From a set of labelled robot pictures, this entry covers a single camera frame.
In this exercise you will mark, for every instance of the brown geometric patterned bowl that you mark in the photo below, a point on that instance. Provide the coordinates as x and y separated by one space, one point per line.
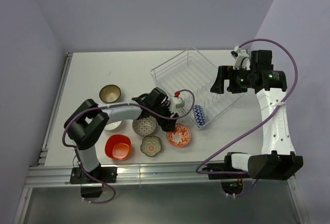
144 126

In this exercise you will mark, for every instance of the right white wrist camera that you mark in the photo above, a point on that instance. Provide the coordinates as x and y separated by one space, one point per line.
241 58

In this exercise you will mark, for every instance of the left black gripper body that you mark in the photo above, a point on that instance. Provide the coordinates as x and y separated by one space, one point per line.
165 110

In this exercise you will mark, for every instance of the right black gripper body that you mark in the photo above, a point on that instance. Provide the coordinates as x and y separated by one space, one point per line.
240 80

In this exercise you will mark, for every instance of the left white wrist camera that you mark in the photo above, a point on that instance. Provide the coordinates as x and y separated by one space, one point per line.
177 101

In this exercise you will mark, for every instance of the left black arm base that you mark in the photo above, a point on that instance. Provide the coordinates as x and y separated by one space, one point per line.
91 187

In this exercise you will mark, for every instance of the red blue patterned bowl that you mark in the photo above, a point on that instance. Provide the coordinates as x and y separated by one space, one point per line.
199 115

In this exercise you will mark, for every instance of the brown glazed bowl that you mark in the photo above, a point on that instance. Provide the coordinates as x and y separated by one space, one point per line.
110 93

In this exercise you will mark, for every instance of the orange floral patterned bowl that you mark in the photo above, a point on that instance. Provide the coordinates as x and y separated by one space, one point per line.
180 137

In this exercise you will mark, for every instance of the flower shaped patterned dish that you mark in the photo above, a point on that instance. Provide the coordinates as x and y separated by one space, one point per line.
151 146

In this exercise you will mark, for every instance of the orange plastic square bowl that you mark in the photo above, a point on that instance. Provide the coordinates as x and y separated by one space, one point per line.
118 147

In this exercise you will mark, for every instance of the white wire dish rack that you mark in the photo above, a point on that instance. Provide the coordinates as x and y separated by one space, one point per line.
191 70

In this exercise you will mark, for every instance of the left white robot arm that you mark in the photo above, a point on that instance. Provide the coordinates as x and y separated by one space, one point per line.
84 127

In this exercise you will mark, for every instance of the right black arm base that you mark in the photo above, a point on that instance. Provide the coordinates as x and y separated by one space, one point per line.
231 180

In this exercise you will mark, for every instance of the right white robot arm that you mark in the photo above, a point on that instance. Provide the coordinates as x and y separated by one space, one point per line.
277 160

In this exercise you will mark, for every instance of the aluminium frame rail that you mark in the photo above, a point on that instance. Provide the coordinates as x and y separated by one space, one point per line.
127 174

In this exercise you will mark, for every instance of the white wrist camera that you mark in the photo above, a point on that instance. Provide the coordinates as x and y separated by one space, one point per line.
241 58
177 101

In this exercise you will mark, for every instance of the plain white bowl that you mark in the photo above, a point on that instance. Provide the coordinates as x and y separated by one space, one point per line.
112 126

